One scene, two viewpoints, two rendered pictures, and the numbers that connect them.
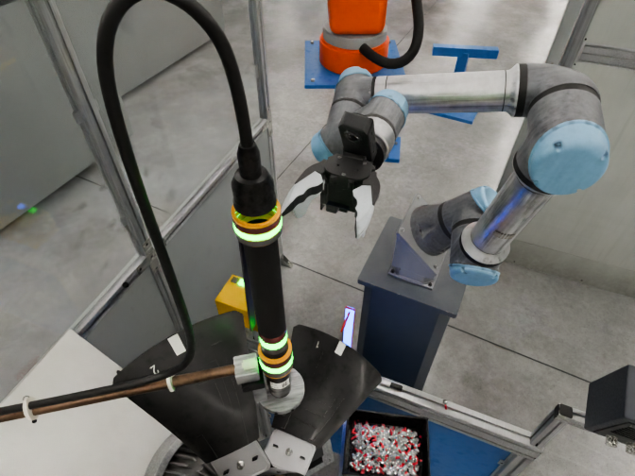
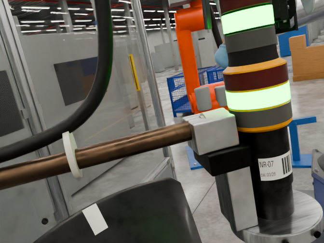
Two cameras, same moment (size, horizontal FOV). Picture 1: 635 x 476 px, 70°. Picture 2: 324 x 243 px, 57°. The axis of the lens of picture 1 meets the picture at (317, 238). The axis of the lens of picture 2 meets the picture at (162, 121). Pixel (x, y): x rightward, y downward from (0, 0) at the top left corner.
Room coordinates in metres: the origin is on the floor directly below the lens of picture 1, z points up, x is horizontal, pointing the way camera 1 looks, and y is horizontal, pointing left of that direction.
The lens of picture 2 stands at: (0.07, 0.11, 1.60)
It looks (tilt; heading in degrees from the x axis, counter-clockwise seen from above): 13 degrees down; 4
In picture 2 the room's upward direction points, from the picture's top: 12 degrees counter-clockwise
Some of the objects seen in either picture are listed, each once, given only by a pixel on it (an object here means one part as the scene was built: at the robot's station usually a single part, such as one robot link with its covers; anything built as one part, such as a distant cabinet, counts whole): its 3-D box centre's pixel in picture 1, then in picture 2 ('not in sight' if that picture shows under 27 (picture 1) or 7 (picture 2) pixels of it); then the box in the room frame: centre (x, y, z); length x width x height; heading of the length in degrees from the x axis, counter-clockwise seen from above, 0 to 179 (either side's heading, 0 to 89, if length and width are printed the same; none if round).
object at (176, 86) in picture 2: not in sight; (195, 90); (7.59, -0.38, 0.49); 1.27 x 0.88 x 0.98; 153
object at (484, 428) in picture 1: (377, 387); not in sight; (0.58, -0.18, 0.82); 0.90 x 0.04 x 0.08; 68
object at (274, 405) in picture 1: (271, 377); (254, 168); (0.29, 0.06, 1.50); 0.09 x 0.07 x 0.10; 103
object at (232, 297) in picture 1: (250, 305); not in sight; (0.73, 0.19, 1.02); 0.16 x 0.10 x 0.11; 68
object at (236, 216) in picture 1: (257, 220); not in sight; (0.29, 0.05, 1.80); 0.04 x 0.04 x 0.03
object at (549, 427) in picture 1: (550, 427); not in sight; (0.42, -0.57, 0.96); 0.03 x 0.03 x 0.20; 68
